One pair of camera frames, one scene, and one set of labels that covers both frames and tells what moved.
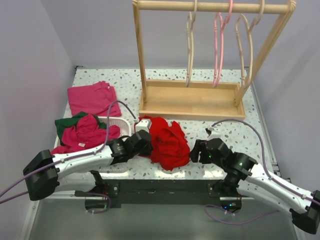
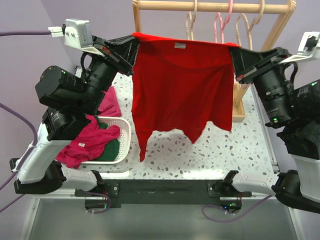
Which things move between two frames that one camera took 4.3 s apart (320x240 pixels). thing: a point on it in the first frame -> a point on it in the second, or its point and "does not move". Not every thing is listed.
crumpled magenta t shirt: (85, 133) does not move
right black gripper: (198, 147) -> (243, 60)
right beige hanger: (249, 27) does not move
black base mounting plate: (166, 192) does not move
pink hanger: (223, 22) does not move
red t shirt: (170, 146) -> (181, 84)
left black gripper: (148, 151) -> (120, 52)
